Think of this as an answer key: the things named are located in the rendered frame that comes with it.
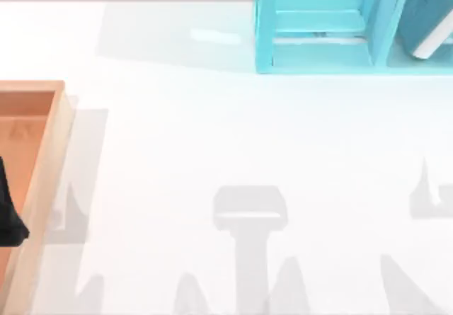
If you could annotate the shallow salmon-coloured box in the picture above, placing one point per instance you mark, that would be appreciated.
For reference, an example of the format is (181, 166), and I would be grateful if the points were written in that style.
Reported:
(39, 152)

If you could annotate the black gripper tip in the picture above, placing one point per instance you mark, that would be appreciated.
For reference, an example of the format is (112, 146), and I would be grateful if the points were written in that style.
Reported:
(8, 223)

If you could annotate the light blue rack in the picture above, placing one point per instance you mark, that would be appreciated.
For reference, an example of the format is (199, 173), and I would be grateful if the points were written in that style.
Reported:
(318, 56)

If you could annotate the dark teal book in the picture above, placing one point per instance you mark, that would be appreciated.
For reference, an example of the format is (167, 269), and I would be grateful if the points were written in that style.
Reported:
(423, 14)

